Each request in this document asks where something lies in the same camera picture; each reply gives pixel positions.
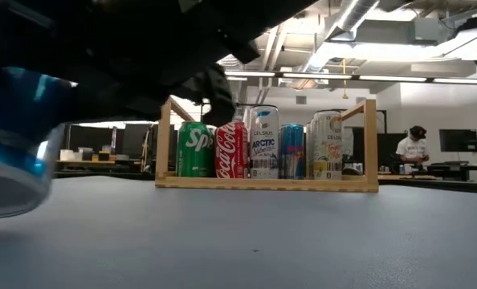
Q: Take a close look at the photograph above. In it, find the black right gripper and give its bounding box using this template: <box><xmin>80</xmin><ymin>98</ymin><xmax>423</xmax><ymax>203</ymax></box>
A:
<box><xmin>169</xmin><ymin>0</ymin><xmax>316</xmax><ymax>128</ymax></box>

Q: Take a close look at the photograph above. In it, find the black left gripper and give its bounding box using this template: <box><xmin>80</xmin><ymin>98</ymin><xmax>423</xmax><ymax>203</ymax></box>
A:
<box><xmin>0</xmin><ymin>0</ymin><xmax>171</xmax><ymax>121</ymax></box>

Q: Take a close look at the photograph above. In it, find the red Coca-Cola can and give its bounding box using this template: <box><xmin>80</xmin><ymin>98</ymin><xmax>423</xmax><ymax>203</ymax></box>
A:
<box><xmin>214</xmin><ymin>121</ymin><xmax>250</xmax><ymax>180</ymax></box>

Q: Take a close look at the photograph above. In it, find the green Sprite can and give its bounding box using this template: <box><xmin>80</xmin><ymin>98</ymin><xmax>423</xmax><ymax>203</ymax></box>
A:
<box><xmin>176</xmin><ymin>121</ymin><xmax>216</xmax><ymax>178</ymax></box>

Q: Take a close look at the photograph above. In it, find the white Celsius Arctic Vibe can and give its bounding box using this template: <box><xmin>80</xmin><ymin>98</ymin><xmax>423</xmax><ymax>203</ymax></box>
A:
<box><xmin>249</xmin><ymin>104</ymin><xmax>280</xmax><ymax>180</ymax></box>

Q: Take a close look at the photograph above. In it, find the silver blue Red Bull can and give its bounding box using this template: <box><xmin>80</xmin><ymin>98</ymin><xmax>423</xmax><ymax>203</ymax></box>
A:
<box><xmin>0</xmin><ymin>66</ymin><xmax>79</xmax><ymax>220</ymax></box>
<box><xmin>278</xmin><ymin>123</ymin><xmax>306</xmax><ymax>180</ymax></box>

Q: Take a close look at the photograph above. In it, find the white Celsius Tropical Vibe can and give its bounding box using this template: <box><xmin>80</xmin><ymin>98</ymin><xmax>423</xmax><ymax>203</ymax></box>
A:
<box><xmin>311</xmin><ymin>110</ymin><xmax>344</xmax><ymax>181</ymax></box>

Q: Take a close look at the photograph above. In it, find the wooden slatted shelf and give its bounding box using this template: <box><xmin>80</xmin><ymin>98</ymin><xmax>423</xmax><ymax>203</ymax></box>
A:
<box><xmin>154</xmin><ymin>98</ymin><xmax>380</xmax><ymax>193</ymax></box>

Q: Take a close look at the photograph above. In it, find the wooden background desk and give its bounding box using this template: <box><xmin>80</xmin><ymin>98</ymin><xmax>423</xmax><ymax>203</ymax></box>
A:
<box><xmin>55</xmin><ymin>158</ymin><xmax>143</xmax><ymax>167</ymax></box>

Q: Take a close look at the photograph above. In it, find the long ceiling light strip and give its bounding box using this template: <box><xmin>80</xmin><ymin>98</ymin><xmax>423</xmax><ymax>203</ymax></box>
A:
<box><xmin>224</xmin><ymin>70</ymin><xmax>477</xmax><ymax>86</ymax></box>

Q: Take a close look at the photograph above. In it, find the person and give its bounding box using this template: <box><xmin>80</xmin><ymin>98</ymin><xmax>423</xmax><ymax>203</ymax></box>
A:
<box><xmin>394</xmin><ymin>125</ymin><xmax>431</xmax><ymax>168</ymax></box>

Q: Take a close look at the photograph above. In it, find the dark background desk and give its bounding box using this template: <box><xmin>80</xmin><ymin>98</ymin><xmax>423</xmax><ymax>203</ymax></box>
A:
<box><xmin>378</xmin><ymin>161</ymin><xmax>477</xmax><ymax>184</ymax></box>

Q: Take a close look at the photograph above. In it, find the black computer monitor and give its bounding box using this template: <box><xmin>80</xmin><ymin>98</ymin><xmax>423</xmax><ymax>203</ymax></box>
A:
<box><xmin>438</xmin><ymin>128</ymin><xmax>477</xmax><ymax>153</ymax></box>

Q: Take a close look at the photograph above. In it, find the silver ceiling air duct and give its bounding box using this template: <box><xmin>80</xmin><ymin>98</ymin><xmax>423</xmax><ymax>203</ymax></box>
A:
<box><xmin>302</xmin><ymin>0</ymin><xmax>380</xmax><ymax>73</ymax></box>

